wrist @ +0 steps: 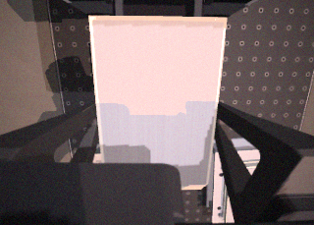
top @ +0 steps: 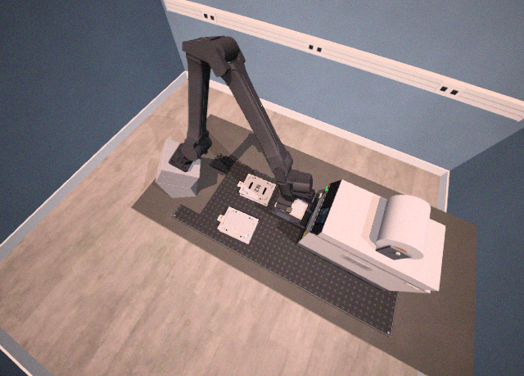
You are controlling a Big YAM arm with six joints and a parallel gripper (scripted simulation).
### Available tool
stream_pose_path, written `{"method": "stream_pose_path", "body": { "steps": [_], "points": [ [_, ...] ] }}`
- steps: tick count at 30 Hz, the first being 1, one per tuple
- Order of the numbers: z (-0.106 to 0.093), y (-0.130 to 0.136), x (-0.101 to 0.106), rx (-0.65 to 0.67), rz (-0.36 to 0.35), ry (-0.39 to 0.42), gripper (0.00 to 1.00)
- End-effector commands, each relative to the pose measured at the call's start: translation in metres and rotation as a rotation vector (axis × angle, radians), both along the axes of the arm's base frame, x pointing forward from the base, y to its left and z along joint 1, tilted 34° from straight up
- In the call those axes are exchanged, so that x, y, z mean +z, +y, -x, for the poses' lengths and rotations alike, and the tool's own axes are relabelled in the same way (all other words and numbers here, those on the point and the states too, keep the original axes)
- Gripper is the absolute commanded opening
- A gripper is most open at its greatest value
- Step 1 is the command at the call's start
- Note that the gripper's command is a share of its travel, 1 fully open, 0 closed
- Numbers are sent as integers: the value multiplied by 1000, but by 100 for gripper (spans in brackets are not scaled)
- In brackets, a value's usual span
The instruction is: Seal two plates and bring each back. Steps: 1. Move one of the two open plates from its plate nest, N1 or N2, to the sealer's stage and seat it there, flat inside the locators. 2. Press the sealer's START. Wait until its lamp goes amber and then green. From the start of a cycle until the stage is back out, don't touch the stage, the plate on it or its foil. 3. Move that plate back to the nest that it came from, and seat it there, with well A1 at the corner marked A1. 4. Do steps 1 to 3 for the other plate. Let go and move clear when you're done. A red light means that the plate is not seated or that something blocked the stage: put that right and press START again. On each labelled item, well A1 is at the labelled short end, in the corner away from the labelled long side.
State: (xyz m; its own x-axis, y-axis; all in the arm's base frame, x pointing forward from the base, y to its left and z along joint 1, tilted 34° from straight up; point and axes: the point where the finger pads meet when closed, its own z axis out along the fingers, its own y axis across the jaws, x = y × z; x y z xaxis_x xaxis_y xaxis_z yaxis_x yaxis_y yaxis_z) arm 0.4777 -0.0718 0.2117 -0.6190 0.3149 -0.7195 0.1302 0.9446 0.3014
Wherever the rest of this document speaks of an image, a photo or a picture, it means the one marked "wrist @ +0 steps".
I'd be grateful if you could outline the dark grey perforated base plate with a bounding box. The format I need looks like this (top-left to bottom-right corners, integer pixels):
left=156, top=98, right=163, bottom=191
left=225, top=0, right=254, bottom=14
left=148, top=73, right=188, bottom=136
left=46, top=0, right=314, bottom=223

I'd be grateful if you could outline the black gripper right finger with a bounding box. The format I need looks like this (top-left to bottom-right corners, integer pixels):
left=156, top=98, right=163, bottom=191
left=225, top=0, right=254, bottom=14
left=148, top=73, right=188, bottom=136
left=214, top=101, right=314, bottom=222

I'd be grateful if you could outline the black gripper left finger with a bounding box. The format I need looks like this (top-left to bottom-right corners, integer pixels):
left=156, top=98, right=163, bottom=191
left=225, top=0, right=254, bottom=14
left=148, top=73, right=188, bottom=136
left=0, top=100, right=99, bottom=162

